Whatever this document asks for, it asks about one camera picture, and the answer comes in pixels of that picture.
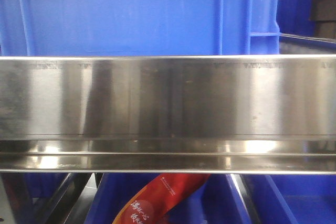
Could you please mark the lower blue bin centre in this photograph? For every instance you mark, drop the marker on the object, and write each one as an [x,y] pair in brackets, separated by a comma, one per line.
[217,201]

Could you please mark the lower blue bin right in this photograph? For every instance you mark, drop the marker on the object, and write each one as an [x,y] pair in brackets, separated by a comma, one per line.
[293,198]

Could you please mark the large blue target bin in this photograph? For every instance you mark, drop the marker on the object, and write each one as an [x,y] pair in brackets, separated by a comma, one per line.
[138,27]

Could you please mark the blue bin behind right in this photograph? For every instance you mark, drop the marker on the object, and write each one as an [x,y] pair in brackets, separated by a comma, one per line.
[297,30]

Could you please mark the brown cardboard item in bin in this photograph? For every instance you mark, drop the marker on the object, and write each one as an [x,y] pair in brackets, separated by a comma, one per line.
[323,14]

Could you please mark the red printed snack package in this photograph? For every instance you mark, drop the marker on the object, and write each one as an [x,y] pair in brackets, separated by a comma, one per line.
[159,196]

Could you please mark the metal shelving rack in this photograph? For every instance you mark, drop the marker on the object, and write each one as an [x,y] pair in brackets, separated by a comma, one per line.
[47,197]

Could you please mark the stainless steel shelf rail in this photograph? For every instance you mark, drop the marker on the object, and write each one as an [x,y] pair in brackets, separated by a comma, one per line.
[261,114]

